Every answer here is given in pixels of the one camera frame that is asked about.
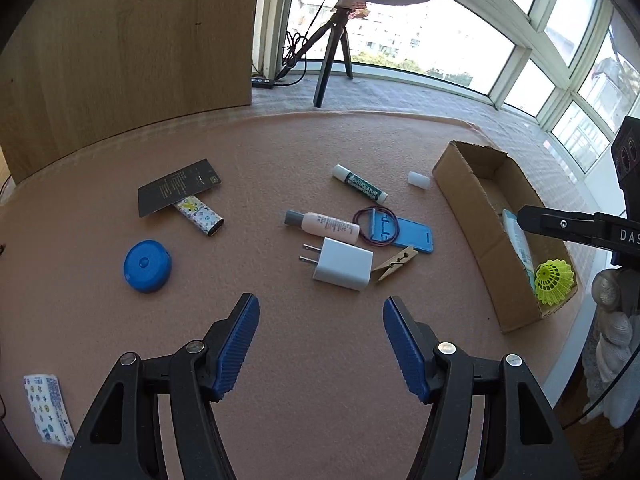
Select black camera box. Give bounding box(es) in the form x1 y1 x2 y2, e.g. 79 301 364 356
611 116 640 221

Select black tripod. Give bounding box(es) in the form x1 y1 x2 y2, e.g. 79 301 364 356
274 0 364 108

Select white teal packet in box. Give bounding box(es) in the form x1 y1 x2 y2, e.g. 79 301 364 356
501 209 535 289

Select white gloved hand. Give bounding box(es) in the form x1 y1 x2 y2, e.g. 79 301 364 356
582 269 639 429

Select green white lip balm tube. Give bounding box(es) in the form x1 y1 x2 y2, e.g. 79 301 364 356
332 165 388 205

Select black card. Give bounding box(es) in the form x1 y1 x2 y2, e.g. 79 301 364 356
138 159 221 218

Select blue plastic phone stand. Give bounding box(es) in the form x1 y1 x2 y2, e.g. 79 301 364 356
369 209 434 254

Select black tripod cable with switch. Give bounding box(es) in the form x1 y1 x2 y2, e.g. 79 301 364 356
250 0 333 90

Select small white translucent cap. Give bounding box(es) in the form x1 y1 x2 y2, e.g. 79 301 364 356
407 171 431 190

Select purple hair tie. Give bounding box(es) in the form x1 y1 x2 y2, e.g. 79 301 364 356
351 206 400 247

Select blue round tape measure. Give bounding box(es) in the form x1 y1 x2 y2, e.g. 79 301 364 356
122 240 172 294

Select white patterned tissue pack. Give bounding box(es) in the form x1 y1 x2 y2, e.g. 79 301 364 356
23 374 75 448

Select patterned lighter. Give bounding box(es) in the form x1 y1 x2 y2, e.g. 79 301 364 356
174 196 224 236

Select pink lotion bottle grey cap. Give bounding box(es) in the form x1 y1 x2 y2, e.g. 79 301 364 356
283 209 362 245

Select yellow shuttlecock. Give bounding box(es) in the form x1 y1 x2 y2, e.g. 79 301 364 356
534 259 575 307

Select white USB charger plug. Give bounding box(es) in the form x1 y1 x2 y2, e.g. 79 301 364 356
298 237 373 292

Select wooden cabinet panel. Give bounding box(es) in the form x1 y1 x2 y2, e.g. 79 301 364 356
1 0 256 181

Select wooden clothespin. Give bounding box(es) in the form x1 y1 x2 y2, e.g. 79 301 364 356
372 246 419 283

